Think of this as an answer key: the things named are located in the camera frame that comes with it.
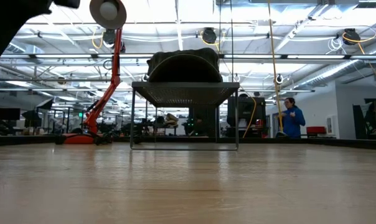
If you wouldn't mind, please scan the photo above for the dark green baseball cap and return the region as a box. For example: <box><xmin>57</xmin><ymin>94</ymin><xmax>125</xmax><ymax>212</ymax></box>
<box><xmin>146</xmin><ymin>47</ymin><xmax>223</xmax><ymax>83</ymax></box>

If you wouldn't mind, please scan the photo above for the grey perforated metal shelf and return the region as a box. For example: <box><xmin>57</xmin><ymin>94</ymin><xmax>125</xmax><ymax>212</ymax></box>
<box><xmin>129</xmin><ymin>81</ymin><xmax>240</xmax><ymax>152</ymax></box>

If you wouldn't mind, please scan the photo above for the black equipment cabinet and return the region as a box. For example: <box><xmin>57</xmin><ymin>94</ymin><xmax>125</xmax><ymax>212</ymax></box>
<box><xmin>227</xmin><ymin>95</ymin><xmax>266</xmax><ymax>138</ymax></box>

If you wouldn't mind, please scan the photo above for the red desk lamp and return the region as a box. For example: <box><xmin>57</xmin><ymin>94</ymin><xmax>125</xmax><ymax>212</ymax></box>
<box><xmin>55</xmin><ymin>0</ymin><xmax>128</xmax><ymax>146</ymax></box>

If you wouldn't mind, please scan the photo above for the person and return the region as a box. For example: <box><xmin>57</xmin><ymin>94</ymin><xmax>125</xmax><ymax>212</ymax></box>
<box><xmin>275</xmin><ymin>96</ymin><xmax>307</xmax><ymax>139</ymax></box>

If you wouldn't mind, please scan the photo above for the red box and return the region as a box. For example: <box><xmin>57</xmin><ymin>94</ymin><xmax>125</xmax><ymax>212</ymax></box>
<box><xmin>306</xmin><ymin>126</ymin><xmax>327</xmax><ymax>136</ymax></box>

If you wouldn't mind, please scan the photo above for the black studio softbox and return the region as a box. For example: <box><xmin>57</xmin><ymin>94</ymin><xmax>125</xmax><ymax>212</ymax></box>
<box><xmin>36</xmin><ymin>98</ymin><xmax>54</xmax><ymax>111</ymax></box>

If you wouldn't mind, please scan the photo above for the black monitor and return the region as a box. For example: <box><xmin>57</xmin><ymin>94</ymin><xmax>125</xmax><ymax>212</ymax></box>
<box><xmin>0</xmin><ymin>108</ymin><xmax>21</xmax><ymax>121</ymax></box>

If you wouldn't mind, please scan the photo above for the curved yellow cable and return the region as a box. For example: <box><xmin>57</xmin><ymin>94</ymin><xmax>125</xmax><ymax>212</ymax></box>
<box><xmin>242</xmin><ymin>90</ymin><xmax>258</xmax><ymax>139</ymax></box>

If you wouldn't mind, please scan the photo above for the black hanging cable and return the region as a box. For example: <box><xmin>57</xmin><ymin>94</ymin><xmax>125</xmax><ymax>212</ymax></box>
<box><xmin>217</xmin><ymin>0</ymin><xmax>222</xmax><ymax>82</ymax></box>
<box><xmin>230</xmin><ymin>0</ymin><xmax>235</xmax><ymax>83</ymax></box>

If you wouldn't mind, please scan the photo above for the black ceiling cable reel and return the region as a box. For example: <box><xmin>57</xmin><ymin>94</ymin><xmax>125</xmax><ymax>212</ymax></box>
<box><xmin>201</xmin><ymin>27</ymin><xmax>219</xmax><ymax>45</ymax></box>
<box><xmin>342</xmin><ymin>27</ymin><xmax>362</xmax><ymax>47</ymax></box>
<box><xmin>101</xmin><ymin>29</ymin><xmax>117</xmax><ymax>47</ymax></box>

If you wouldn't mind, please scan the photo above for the yellow hanging cable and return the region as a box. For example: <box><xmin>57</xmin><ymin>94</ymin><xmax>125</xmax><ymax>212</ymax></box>
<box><xmin>266</xmin><ymin>0</ymin><xmax>288</xmax><ymax>139</ymax></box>

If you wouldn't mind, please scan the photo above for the black aluminium table frame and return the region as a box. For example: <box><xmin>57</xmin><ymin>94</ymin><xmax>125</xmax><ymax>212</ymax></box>
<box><xmin>0</xmin><ymin>133</ymin><xmax>376</xmax><ymax>151</ymax></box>

